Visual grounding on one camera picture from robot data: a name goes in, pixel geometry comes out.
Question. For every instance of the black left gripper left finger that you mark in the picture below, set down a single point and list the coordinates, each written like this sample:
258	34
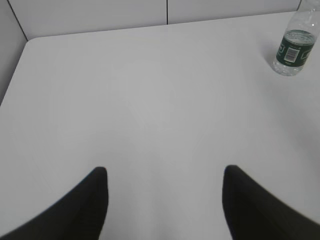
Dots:
79	215

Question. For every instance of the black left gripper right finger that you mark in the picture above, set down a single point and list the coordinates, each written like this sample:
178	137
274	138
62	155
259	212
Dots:
253	213

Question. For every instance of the clear cestbon water bottle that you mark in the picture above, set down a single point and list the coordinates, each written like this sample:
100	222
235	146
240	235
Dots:
299	38

